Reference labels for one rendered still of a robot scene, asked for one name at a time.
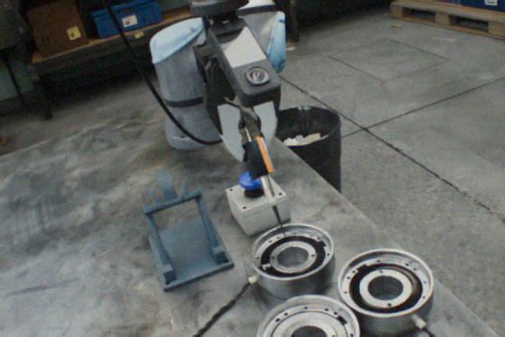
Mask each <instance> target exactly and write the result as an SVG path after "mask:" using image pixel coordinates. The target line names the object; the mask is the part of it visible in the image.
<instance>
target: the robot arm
mask: <svg viewBox="0 0 505 337"><path fill-rule="evenodd" d="M188 1H189V3H188V6H189V10H190V12H191V15H193V16H201V18H197V19H191V20H187V21H185V22H181V23H178V24H173V25H171V26H169V27H167V28H166V29H164V30H162V31H160V32H158V33H157V34H155V35H154V36H153V39H151V54H152V58H153V60H152V62H153V64H154V65H155V68H156V73H157V76H158V79H159V82H160V84H161V90H162V93H163V94H162V95H163V98H164V102H165V105H166V106H167V107H168V108H169V109H170V111H171V112H172V113H173V116H174V117H175V118H176V120H177V121H178V122H179V123H181V124H182V125H183V126H184V127H185V128H186V130H187V131H188V132H190V133H191V134H192V135H194V136H196V137H197V138H199V139H202V140H207V141H212V140H217V139H219V138H222V140H223V141H224V143H225V145H226V147H227V148H228V149H229V150H230V152H231V153H232V154H233V155H234V156H235V157H236V158H237V159H239V160H240V161H241V162H245V150H244V149H243V145H242V135H241V134H240V131H239V122H240V120H241V113H240V109H239V108H238V107H237V106H236V105H235V104H232V103H230V102H228V101H225V99H224V97H227V99H228V100H230V101H234V100H235V97H236V96H237V97H238V99H239V100H240V102H241V103H242V107H244V108H251V109H252V111H253V112H254V113H255V114H256V116H257V118H258V121H257V128H258V129H259V131H260V132H261V137H262V138H263V140H264V143H265V146H266V149H267V151H268V153H269V150H270V148H271V145H272V142H273V139H274V136H275V132H276V128H277V122H278V117H279V115H280V100H281V79H280V77H279V75H278V73H280V72H281V71H282V70H283V69H284V68H285V65H286V54H285V15H284V13H281V12H277V8H276V4H275V3H273V2H272V1H271V0H188ZM165 133H166V137H167V140H168V142H169V144H170V146H171V147H173V148H176V149H180V150H196V149H201V148H205V147H208V146H211V145H206V144H201V143H199V142H197V141H194V140H191V139H190V138H189V137H187V136H186V135H185V133H184V132H182V131H181V130H180V129H179V128H178V127H177V126H176V125H175V123H173V122H172V120H171V119H170V118H169V117H168V116H167V114H166V124H165Z"/></svg>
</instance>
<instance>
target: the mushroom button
mask: <svg viewBox="0 0 505 337"><path fill-rule="evenodd" d="M239 182H240V187H242V188H245V189H251V191H252V192H257V191H259V187H261V186H262V183H261V181H260V180H259V179H258V180H252V181H251V177H250V176H249V171H247V172H245V173H243V174H242V175H241V176H240V180H239Z"/></svg>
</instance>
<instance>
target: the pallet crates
mask: <svg viewBox="0 0 505 337"><path fill-rule="evenodd" d="M390 8H391V18H394V19H399V20H404V21H407V22H410V23H419V24H424V25H430V26H435V27H439V28H445V29H450V30H455V31H460V32H465V33H470V34H474V35H479V36H484V37H489V38H493V39H499V40H505V0H399V1H397V2H391V6H390ZM409 8H414V9H416V10H421V11H424V12H428V13H433V14H435V15H436V19H435V20H429V19H424V18H420V17H417V16H412V15H410V10H409ZM456 16H458V17H463V18H466V19H470V20H475V21H482V22H489V30H485V29H480V28H474V27H469V26H466V25H462V24H457V23H456Z"/></svg>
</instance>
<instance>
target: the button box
mask: <svg viewBox="0 0 505 337"><path fill-rule="evenodd" d="M269 179H270V181H271V184H272V186H271V187H272V188H273V191H274V194H275V198H276V202H277V207H278V211H279V214H280V219H281V221H282V222H286V221H290V220H291V219H290V214H289V204H288V200H287V195H286V194H285V193H284V191H283V190H282V189H281V188H280V187H279V186H278V185H277V184H276V182H275V181H274V180H272V179H271V178H270V177H269ZM225 191H226V194H227V198H228V201H229V205H230V208H231V212H232V215H233V216H234V218H235V220H236V221H237V222H238V223H239V224H240V225H241V226H242V229H243V231H244V233H245V234H246V236H247V237H250V236H252V235H254V234H256V233H259V232H262V231H264V230H267V229H269V228H271V227H273V226H275V225H278V224H279V221H278V220H277V217H276V215H275V213H274V211H273V209H272V207H271V205H270V203H269V202H268V199H266V197H265V194H264V192H263V189H262V187H259V191H257V192H252V191H251V189H245V188H242V187H240V185H238V186H235V187H231V188H228V189H226V190H225Z"/></svg>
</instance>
